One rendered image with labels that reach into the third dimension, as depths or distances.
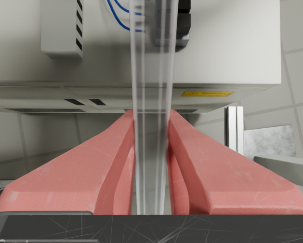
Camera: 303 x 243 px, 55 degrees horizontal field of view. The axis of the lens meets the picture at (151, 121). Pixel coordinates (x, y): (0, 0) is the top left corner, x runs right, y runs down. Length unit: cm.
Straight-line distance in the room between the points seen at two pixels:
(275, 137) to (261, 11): 70
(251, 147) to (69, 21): 84
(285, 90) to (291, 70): 8
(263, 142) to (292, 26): 45
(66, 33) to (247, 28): 28
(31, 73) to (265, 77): 36
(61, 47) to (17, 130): 76
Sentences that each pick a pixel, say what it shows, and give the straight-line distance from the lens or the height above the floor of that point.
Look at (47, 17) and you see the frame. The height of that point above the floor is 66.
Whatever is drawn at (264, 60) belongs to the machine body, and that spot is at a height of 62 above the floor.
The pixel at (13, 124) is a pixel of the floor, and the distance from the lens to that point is 117.
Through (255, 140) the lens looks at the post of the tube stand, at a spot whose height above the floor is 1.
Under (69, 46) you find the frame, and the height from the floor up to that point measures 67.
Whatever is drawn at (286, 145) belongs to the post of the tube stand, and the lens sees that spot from 118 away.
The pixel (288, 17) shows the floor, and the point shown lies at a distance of 128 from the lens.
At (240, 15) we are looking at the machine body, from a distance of 51.
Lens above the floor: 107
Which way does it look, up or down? 87 degrees down
